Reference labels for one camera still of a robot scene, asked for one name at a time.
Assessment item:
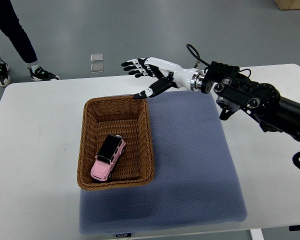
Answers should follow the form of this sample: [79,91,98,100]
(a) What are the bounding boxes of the black white left sneaker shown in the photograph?
[28,64,60,82]

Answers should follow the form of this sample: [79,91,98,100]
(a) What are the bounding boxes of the floor socket plate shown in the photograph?
[90,63,104,73]
[90,53,104,62]

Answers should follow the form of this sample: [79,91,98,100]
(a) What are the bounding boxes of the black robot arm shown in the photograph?
[121,44,300,142]

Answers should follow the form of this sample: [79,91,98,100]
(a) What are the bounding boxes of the black table control panel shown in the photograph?
[288,225,300,232]

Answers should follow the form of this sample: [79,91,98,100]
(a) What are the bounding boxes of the wooden box corner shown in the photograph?
[274,0,300,11]

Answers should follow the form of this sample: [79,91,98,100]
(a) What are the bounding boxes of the black white sneaker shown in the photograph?
[28,64,60,82]
[0,60,11,87]

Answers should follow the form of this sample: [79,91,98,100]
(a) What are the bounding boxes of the upper floor socket plate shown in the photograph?
[90,53,104,62]

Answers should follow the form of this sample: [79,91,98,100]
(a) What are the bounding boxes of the pink toy car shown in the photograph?
[90,134,126,182]

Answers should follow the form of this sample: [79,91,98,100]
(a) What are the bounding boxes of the brown wicker basket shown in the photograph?
[77,95,155,191]

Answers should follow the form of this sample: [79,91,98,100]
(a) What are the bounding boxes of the lower floor socket plate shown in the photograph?
[90,63,104,73]

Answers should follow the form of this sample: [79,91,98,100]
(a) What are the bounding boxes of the black white right sneaker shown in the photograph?
[0,60,11,87]

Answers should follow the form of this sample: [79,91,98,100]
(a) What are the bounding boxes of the person in dark trousers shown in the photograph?
[0,0,38,65]

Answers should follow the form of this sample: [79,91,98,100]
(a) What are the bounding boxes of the white table leg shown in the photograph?
[249,228,265,240]

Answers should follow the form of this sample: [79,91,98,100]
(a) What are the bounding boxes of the blue-grey foam mat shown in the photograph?
[79,91,247,235]

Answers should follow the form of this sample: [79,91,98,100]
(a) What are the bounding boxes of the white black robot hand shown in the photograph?
[121,57,202,99]

